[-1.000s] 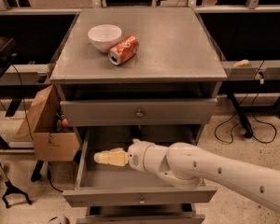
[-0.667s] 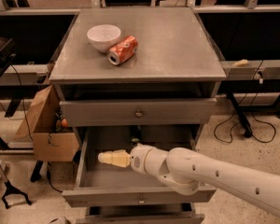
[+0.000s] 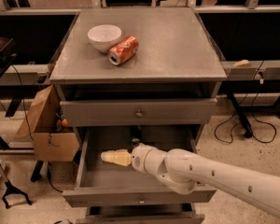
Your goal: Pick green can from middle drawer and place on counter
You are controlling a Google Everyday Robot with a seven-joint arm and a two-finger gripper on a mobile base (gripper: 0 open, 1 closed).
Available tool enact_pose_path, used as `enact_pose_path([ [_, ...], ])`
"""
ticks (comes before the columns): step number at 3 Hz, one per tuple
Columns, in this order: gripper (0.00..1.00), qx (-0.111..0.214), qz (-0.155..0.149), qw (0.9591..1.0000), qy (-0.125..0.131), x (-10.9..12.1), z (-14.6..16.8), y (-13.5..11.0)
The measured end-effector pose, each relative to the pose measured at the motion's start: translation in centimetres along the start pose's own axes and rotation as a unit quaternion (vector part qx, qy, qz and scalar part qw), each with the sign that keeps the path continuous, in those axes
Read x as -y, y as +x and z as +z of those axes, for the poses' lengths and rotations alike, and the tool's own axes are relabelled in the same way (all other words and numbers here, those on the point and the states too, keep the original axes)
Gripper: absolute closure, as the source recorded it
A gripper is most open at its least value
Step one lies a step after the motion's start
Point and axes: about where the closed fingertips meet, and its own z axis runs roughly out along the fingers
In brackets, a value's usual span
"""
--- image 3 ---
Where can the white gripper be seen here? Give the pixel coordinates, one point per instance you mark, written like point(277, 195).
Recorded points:
point(141, 158)

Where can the green soda can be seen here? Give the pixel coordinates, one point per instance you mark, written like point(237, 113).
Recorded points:
point(136, 140)

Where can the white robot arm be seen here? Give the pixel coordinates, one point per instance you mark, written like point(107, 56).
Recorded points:
point(179, 170)

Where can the grey open middle drawer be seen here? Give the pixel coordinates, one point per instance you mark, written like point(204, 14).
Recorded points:
point(102, 183)

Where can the grey top drawer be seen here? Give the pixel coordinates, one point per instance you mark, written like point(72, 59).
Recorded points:
point(138, 112)

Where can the grey bottom drawer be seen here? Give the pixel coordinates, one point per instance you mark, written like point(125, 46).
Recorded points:
point(181, 213)

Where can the grey drawer cabinet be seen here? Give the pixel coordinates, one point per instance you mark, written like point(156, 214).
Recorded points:
point(174, 60)

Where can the orange soda can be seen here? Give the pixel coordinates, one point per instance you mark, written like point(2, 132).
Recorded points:
point(123, 51)

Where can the brown cardboard box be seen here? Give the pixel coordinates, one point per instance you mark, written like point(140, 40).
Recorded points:
point(41, 123)

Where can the black stand base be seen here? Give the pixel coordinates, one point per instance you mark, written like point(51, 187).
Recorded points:
point(11, 189)

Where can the white ceramic bowl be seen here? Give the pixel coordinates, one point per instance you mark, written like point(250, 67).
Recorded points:
point(104, 37)

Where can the black desk leg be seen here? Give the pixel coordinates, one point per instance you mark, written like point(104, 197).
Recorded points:
point(242, 117)

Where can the small yellow sponge piece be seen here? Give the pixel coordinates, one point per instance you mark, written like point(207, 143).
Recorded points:
point(241, 63)

